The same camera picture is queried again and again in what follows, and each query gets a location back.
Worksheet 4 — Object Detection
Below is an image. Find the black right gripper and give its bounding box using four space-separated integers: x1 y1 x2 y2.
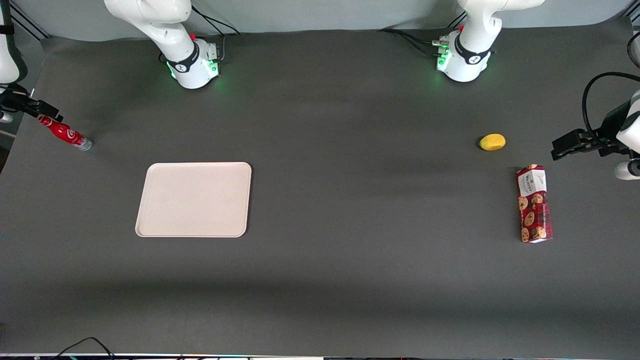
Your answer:
0 83 64 122

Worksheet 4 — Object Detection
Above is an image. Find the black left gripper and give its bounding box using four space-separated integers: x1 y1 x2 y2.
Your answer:
551 100 633 161

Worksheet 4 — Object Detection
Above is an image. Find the red coke bottle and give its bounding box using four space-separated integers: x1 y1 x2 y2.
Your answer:
38 115 94 152

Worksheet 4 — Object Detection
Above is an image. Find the beige plastic tray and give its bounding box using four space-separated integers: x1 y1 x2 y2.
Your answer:
135 161 253 238

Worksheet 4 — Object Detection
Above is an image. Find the red cookie box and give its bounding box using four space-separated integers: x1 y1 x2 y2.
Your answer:
515 164 554 244

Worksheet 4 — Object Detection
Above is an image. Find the yellow lemon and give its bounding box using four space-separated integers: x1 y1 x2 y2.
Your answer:
479 133 507 151

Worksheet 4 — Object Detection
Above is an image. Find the dark grey table mat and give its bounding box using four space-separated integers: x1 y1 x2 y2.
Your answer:
0 17 640 357

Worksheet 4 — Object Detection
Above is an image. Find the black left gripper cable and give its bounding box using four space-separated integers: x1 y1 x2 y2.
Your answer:
581 71 640 143

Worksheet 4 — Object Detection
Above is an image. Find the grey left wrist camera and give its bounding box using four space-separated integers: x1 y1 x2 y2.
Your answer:
614 159 640 181

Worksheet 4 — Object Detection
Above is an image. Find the black hanging cable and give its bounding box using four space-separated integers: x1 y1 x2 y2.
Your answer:
627 30 640 72

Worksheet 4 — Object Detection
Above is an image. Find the black left base cable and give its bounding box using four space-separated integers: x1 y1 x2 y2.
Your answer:
400 32 441 57
377 28 443 47

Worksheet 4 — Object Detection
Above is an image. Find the black base cable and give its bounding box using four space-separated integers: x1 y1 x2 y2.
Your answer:
377 28 443 47
400 32 441 57
191 9 242 62

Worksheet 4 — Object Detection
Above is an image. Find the black right base cable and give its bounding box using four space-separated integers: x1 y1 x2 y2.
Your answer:
191 9 242 62

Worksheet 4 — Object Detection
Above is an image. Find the black cable at table edge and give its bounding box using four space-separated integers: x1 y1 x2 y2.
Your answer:
50 336 116 360

